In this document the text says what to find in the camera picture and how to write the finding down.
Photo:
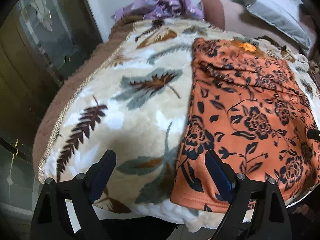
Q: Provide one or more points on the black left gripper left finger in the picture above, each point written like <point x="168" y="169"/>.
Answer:
<point x="51" y="219"/>

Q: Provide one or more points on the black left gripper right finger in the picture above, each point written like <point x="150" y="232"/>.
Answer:
<point x="256" y="208"/>

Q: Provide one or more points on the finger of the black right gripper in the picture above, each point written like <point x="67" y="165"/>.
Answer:
<point x="313" y="134"/>

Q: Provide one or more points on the orange black floral garment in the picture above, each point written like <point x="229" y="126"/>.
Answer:
<point x="246" y="106"/>

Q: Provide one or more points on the grey pillow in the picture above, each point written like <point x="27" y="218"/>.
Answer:
<point x="276" y="16"/>

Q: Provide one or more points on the cream leaf-pattern fleece blanket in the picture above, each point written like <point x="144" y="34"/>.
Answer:
<point x="133" y="97"/>

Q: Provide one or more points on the pinkish brown mattress sheet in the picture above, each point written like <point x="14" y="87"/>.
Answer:
<point x="231" y="16"/>

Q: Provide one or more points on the wooden glass-panel door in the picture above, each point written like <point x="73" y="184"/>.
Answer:
<point x="43" y="42"/>

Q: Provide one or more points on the purple crumpled cloth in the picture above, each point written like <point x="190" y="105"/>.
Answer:
<point x="159" y="9"/>

